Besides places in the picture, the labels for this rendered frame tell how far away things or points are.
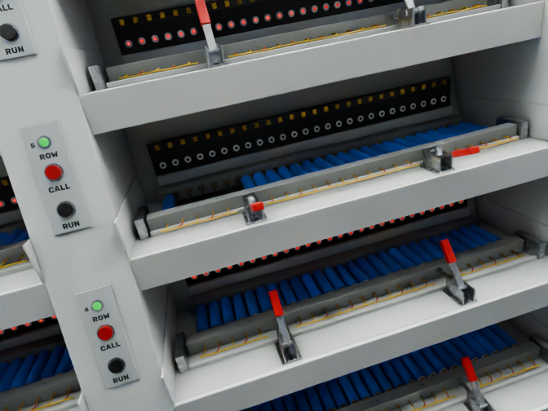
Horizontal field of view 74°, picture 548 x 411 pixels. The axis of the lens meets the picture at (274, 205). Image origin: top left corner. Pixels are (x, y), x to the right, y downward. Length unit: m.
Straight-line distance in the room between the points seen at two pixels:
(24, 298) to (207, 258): 0.21
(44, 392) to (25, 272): 0.18
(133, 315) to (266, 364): 0.19
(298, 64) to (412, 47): 0.15
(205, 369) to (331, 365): 0.17
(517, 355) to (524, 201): 0.26
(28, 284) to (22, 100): 0.21
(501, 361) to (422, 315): 0.22
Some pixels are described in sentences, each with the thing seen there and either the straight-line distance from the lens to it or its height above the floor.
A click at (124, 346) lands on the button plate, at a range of 0.50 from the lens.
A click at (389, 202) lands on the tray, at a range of 0.50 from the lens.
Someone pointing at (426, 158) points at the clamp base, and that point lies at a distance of 0.56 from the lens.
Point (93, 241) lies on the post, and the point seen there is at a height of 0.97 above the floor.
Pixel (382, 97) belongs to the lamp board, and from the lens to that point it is 0.68.
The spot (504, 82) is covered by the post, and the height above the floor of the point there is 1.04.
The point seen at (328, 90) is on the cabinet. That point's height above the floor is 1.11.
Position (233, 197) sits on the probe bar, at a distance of 0.49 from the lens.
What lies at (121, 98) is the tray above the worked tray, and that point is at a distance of 0.46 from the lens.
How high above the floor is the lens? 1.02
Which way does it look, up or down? 8 degrees down
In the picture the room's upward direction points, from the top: 14 degrees counter-clockwise
